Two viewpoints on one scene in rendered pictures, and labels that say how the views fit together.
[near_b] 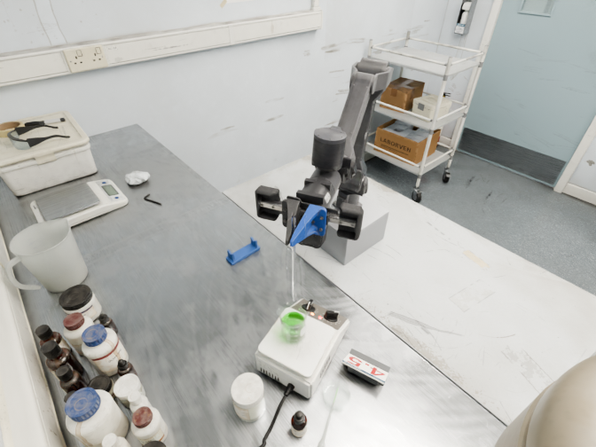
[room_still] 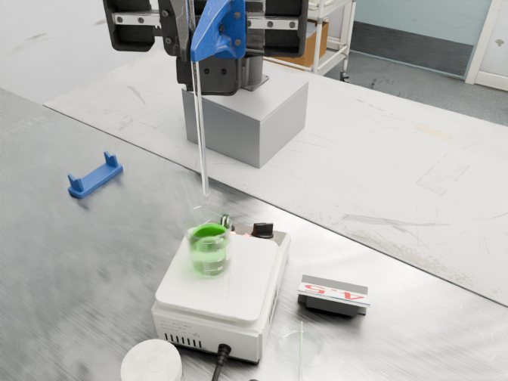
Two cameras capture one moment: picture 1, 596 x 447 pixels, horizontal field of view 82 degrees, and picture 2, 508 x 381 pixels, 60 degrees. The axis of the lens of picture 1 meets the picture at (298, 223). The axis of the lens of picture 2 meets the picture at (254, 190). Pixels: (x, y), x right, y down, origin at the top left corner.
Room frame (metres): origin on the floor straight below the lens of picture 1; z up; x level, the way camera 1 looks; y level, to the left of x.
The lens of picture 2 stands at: (0.05, 0.05, 1.39)
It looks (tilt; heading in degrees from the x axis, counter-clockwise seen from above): 40 degrees down; 344
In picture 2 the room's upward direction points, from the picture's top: straight up
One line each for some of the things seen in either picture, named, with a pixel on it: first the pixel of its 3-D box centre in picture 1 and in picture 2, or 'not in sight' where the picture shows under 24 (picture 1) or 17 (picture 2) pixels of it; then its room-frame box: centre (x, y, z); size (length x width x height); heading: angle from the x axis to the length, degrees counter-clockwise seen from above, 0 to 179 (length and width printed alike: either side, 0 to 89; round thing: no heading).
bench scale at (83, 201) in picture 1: (80, 201); not in sight; (0.94, 0.74, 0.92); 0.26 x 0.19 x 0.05; 132
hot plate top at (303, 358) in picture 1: (297, 340); (220, 271); (0.39, 0.00, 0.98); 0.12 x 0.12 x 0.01; 61
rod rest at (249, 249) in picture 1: (242, 249); (94, 172); (0.71, 0.16, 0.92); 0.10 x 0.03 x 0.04; 132
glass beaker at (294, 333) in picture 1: (292, 323); (207, 242); (0.40, 0.01, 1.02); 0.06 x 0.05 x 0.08; 81
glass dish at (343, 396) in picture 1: (336, 395); (300, 345); (0.31, -0.08, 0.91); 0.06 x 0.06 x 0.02
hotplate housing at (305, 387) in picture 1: (302, 341); (227, 277); (0.41, -0.01, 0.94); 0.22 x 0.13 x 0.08; 151
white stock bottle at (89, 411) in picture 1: (96, 418); not in sight; (0.25, 0.35, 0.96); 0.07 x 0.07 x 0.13
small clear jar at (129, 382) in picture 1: (130, 391); not in sight; (0.31, 0.33, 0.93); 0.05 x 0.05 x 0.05
